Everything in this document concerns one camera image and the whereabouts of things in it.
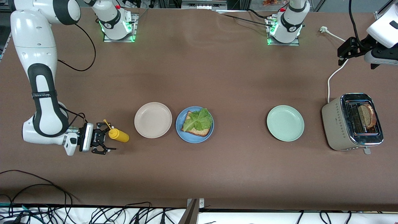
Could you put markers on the yellow squeeze bottle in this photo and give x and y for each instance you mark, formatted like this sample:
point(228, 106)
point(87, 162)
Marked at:
point(119, 136)

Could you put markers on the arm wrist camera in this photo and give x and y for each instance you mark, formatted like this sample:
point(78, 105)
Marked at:
point(382, 57)
point(87, 137)

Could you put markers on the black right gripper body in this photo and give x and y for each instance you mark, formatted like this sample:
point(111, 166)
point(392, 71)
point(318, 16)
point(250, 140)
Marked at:
point(95, 137)

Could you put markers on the aluminium frame rail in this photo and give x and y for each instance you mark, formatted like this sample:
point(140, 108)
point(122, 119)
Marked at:
point(6, 45)

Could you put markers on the beige chrome toaster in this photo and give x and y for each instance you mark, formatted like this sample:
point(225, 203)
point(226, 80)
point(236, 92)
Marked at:
point(337, 127)

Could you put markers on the mint green round plate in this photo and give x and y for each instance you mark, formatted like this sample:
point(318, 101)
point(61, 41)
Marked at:
point(285, 123)

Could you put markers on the green lettuce leaf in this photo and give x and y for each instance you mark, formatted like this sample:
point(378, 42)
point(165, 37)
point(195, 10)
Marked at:
point(197, 121)

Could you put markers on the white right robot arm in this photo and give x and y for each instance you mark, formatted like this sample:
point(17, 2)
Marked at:
point(37, 46)

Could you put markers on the aluminium profile with bracket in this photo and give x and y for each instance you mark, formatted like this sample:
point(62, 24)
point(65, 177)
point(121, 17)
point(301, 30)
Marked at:
point(380, 16)

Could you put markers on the blue round plate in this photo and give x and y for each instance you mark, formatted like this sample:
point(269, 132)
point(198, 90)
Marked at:
point(180, 124)

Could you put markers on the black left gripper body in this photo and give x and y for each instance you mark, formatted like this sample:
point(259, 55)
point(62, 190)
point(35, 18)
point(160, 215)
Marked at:
point(360, 48)

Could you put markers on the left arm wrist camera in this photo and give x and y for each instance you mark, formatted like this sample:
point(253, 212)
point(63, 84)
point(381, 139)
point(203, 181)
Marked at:
point(382, 57)

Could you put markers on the metal table edge bracket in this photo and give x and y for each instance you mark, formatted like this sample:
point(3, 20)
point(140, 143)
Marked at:
point(189, 214)

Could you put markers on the grey metal box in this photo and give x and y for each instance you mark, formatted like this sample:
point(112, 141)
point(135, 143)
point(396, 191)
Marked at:
point(203, 4)

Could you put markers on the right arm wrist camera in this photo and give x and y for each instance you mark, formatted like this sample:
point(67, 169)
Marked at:
point(87, 137)

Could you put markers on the toasted brown bread slice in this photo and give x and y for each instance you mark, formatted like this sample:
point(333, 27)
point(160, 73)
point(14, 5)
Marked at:
point(368, 115)
point(200, 133)

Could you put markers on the orange packet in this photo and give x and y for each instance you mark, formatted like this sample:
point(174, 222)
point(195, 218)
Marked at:
point(272, 2)

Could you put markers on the beige round plate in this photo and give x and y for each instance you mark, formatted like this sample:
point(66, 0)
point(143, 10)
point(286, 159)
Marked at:
point(153, 120)

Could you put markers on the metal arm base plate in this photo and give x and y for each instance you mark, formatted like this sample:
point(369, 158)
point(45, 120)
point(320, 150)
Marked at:
point(295, 44)
point(134, 31)

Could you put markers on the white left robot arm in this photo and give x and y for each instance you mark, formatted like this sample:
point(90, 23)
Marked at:
point(290, 21)

